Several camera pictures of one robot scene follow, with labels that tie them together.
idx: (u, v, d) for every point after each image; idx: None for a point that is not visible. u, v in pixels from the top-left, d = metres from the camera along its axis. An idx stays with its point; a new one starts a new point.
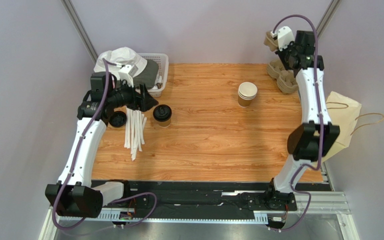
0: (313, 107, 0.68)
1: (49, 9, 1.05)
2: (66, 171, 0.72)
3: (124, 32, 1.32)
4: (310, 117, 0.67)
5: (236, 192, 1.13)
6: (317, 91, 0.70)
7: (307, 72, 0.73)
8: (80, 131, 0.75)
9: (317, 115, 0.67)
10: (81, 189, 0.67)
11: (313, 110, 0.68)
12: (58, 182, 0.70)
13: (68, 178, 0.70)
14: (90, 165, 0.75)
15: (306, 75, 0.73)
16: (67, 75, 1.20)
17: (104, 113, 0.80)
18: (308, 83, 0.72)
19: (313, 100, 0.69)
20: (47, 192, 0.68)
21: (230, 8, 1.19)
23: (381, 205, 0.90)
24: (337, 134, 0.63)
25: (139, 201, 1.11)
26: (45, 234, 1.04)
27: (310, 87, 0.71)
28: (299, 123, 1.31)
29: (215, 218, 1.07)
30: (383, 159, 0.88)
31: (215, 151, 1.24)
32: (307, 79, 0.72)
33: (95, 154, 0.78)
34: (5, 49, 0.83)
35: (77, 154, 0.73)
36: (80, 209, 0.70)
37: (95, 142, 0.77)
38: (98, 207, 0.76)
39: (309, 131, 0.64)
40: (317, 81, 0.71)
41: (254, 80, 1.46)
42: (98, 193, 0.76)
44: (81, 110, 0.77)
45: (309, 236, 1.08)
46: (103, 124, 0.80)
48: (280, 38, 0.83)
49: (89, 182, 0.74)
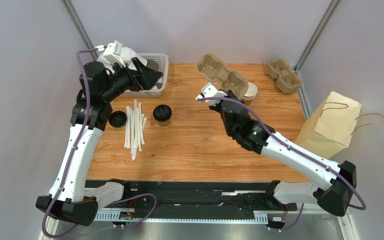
0: (317, 167, 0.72)
1: (48, 9, 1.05)
2: (58, 184, 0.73)
3: (124, 32, 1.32)
4: (326, 178, 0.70)
5: (236, 192, 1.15)
6: (298, 151, 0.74)
7: (272, 145, 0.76)
8: (73, 140, 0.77)
9: (326, 170, 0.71)
10: (70, 207, 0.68)
11: (318, 169, 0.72)
12: (49, 195, 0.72)
13: (58, 193, 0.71)
14: (82, 178, 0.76)
15: (274, 148, 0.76)
16: (67, 75, 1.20)
17: (100, 118, 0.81)
18: (283, 151, 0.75)
19: (308, 163, 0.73)
20: (38, 204, 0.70)
21: (230, 8, 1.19)
23: (380, 205, 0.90)
24: (353, 168, 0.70)
25: (139, 201, 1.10)
26: (45, 234, 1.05)
27: (289, 154, 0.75)
28: (299, 123, 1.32)
29: (215, 219, 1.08)
30: (383, 159, 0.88)
31: (215, 151, 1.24)
32: (279, 149, 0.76)
33: (88, 165, 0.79)
34: (4, 49, 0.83)
35: (69, 167, 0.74)
36: (71, 220, 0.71)
37: (88, 152, 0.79)
38: (92, 214, 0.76)
39: (340, 190, 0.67)
40: (288, 146, 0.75)
41: (254, 80, 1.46)
42: (93, 202, 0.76)
44: (74, 115, 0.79)
45: (308, 236, 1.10)
46: (98, 130, 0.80)
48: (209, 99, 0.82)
49: (80, 195, 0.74)
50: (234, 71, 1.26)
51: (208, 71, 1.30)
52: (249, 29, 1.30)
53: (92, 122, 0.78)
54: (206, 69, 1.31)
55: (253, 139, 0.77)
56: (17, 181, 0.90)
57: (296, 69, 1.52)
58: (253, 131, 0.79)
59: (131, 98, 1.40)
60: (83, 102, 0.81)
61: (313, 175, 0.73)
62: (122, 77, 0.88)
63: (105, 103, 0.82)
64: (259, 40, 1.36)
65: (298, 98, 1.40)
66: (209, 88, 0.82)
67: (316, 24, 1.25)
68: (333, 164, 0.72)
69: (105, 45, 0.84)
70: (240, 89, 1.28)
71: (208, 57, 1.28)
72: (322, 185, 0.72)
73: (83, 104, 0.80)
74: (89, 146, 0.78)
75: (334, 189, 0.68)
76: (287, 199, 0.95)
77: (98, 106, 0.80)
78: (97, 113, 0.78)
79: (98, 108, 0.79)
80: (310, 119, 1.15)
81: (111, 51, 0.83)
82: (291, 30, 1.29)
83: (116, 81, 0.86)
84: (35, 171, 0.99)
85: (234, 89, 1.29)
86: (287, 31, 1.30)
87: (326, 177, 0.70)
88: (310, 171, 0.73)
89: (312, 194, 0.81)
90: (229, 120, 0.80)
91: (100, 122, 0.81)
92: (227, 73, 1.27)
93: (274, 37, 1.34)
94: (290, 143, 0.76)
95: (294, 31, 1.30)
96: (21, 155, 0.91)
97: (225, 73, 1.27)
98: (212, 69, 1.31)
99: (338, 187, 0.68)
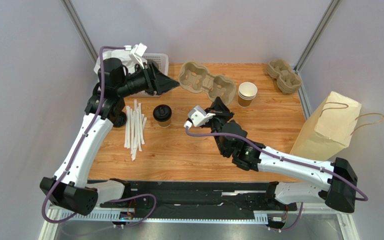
0: (312, 171, 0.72)
1: (48, 9, 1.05)
2: (63, 167, 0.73)
3: (124, 32, 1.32)
4: (323, 179, 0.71)
5: (236, 192, 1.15)
6: (290, 160, 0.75)
7: (265, 161, 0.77)
8: (84, 128, 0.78)
9: (322, 171, 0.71)
10: (72, 190, 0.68)
11: (314, 173, 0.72)
12: (54, 177, 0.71)
13: (63, 175, 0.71)
14: (87, 165, 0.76)
15: (268, 163, 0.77)
16: (67, 75, 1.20)
17: (113, 111, 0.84)
18: (277, 164, 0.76)
19: (302, 169, 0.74)
20: (42, 184, 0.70)
21: (230, 8, 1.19)
23: (380, 205, 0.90)
24: (345, 163, 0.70)
25: (139, 201, 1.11)
26: (45, 234, 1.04)
27: (283, 165, 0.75)
28: (299, 123, 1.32)
29: (215, 219, 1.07)
30: (383, 159, 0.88)
31: (216, 151, 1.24)
32: (273, 163, 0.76)
33: (94, 155, 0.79)
34: (4, 49, 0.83)
35: (77, 152, 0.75)
36: (72, 204, 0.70)
37: (97, 141, 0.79)
38: (90, 205, 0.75)
39: (339, 189, 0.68)
40: (280, 158, 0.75)
41: (254, 80, 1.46)
42: (94, 192, 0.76)
44: (89, 105, 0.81)
45: (308, 236, 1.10)
46: (109, 122, 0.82)
48: (198, 123, 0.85)
49: (82, 182, 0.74)
50: (219, 76, 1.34)
51: (193, 78, 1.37)
52: (249, 29, 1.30)
53: (105, 113, 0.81)
54: (190, 76, 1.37)
55: (248, 160, 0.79)
56: (18, 181, 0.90)
57: (296, 69, 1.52)
58: (245, 151, 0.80)
59: (131, 98, 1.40)
60: (98, 94, 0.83)
61: (311, 179, 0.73)
62: (139, 78, 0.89)
63: (118, 98, 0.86)
64: (259, 41, 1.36)
65: (298, 98, 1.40)
66: (196, 113, 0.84)
67: (316, 24, 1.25)
68: (326, 164, 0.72)
69: (130, 46, 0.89)
70: (228, 91, 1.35)
71: (189, 66, 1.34)
72: (322, 187, 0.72)
73: (98, 96, 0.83)
74: (98, 136, 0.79)
75: (333, 189, 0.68)
76: (288, 199, 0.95)
77: (112, 100, 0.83)
78: (111, 106, 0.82)
79: (112, 101, 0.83)
80: (309, 120, 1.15)
81: (133, 51, 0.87)
82: (291, 30, 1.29)
83: (132, 80, 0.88)
84: (36, 172, 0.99)
85: (222, 91, 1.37)
86: (287, 31, 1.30)
87: (322, 179, 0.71)
88: (306, 175, 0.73)
89: (317, 194, 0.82)
90: (226, 143, 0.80)
91: (112, 115, 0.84)
92: (211, 79, 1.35)
93: (274, 38, 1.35)
94: (281, 154, 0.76)
95: (294, 31, 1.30)
96: (22, 155, 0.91)
97: (209, 80, 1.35)
98: (195, 75, 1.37)
99: (337, 186, 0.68)
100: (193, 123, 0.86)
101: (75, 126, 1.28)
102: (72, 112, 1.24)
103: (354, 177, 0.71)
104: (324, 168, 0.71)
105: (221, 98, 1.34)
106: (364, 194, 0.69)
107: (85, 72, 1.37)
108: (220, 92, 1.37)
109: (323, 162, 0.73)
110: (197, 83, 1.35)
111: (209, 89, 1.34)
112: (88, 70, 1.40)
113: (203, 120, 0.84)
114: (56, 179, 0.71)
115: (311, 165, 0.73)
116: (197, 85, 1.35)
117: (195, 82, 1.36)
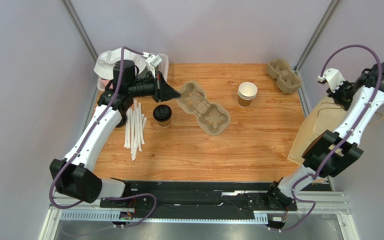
0: (349, 122, 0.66)
1: (48, 11, 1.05)
2: (74, 150, 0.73)
3: (124, 33, 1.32)
4: (339, 129, 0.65)
5: (236, 192, 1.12)
6: (366, 111, 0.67)
7: (363, 90, 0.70)
8: (96, 116, 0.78)
9: (347, 130, 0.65)
10: (82, 171, 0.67)
11: (346, 125, 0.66)
12: (64, 159, 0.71)
13: (73, 157, 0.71)
14: (96, 151, 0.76)
15: (363, 92, 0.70)
16: (67, 75, 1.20)
17: (122, 105, 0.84)
18: (360, 99, 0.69)
19: (352, 116, 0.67)
20: (52, 166, 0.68)
21: (231, 8, 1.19)
23: (382, 206, 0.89)
24: (356, 157, 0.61)
25: (139, 201, 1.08)
26: (45, 235, 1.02)
27: (359, 104, 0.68)
28: (300, 123, 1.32)
29: (215, 218, 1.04)
30: None
31: (215, 151, 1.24)
32: (361, 97, 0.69)
33: (102, 143, 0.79)
34: (4, 51, 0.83)
35: (88, 136, 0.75)
36: (78, 189, 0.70)
37: (107, 130, 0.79)
38: (95, 193, 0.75)
39: (327, 139, 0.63)
40: (369, 103, 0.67)
41: (254, 80, 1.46)
42: (98, 181, 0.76)
44: (101, 98, 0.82)
45: (308, 236, 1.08)
46: (119, 114, 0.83)
48: (330, 79, 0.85)
49: (91, 166, 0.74)
50: (215, 104, 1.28)
51: (195, 98, 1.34)
52: (249, 29, 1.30)
53: (116, 105, 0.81)
54: (193, 95, 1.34)
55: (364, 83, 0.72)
56: (17, 182, 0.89)
57: (296, 69, 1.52)
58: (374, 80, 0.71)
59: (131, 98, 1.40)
60: (111, 90, 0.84)
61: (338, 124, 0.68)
62: (149, 83, 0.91)
63: (128, 94, 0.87)
64: (259, 41, 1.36)
65: (298, 98, 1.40)
66: (329, 69, 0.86)
67: (316, 24, 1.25)
68: (356, 139, 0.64)
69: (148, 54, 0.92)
70: (222, 122, 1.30)
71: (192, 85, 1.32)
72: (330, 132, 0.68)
73: (111, 92, 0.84)
74: (109, 125, 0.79)
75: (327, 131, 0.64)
76: (286, 179, 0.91)
77: (123, 95, 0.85)
78: (122, 100, 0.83)
79: (123, 96, 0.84)
80: (303, 127, 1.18)
81: (149, 61, 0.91)
82: (292, 29, 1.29)
83: (141, 83, 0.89)
84: (36, 172, 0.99)
85: (219, 118, 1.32)
86: (287, 31, 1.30)
87: (340, 130, 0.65)
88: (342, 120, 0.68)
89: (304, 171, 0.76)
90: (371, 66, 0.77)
91: (122, 108, 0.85)
92: (206, 105, 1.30)
93: (274, 38, 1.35)
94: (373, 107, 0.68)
95: (293, 32, 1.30)
96: (22, 155, 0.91)
97: (204, 105, 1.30)
98: (198, 96, 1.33)
99: (332, 137, 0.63)
100: (327, 80, 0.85)
101: (76, 125, 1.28)
102: (72, 112, 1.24)
103: (335, 168, 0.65)
104: (352, 132, 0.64)
105: (211, 125, 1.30)
106: (320, 169, 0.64)
107: (85, 72, 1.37)
108: (216, 120, 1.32)
109: (358, 139, 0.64)
110: (197, 103, 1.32)
111: (201, 113, 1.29)
112: (88, 70, 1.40)
113: (337, 74, 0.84)
114: (66, 161, 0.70)
115: (357, 122, 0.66)
116: (195, 105, 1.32)
117: (197, 102, 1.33)
